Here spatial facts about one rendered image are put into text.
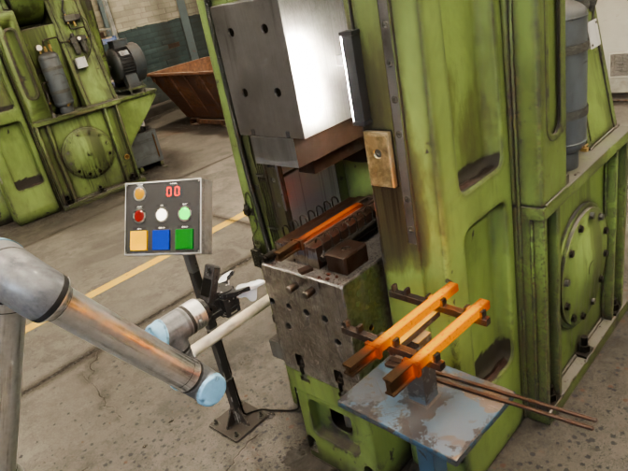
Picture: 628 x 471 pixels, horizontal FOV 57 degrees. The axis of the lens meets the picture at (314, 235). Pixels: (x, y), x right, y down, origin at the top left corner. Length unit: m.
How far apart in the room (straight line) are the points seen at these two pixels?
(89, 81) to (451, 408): 5.70
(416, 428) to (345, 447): 0.77
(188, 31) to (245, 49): 9.63
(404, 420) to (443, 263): 0.47
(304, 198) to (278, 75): 0.62
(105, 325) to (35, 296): 0.17
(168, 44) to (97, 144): 4.82
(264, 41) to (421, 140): 0.53
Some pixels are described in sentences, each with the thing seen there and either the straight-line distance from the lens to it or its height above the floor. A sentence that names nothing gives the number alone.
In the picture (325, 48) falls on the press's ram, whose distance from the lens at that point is 1.81.
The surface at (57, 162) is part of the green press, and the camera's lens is 6.63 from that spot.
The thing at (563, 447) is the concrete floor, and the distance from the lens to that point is 2.56.
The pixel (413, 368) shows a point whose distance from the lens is 1.40.
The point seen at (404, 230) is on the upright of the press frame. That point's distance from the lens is 1.82.
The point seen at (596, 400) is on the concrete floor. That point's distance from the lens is 2.77.
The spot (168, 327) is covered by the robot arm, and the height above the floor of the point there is 1.01.
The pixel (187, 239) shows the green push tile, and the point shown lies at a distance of 2.19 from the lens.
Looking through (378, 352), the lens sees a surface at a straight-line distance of 1.46.
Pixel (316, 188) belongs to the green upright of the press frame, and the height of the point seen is 1.05.
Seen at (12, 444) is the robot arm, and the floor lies 0.94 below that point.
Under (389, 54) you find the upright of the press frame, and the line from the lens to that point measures 1.66.
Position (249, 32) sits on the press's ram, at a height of 1.68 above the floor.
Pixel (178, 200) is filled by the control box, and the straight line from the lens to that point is 2.23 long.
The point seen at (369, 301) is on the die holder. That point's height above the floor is 0.80.
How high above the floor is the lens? 1.81
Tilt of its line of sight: 24 degrees down
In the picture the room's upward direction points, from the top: 11 degrees counter-clockwise
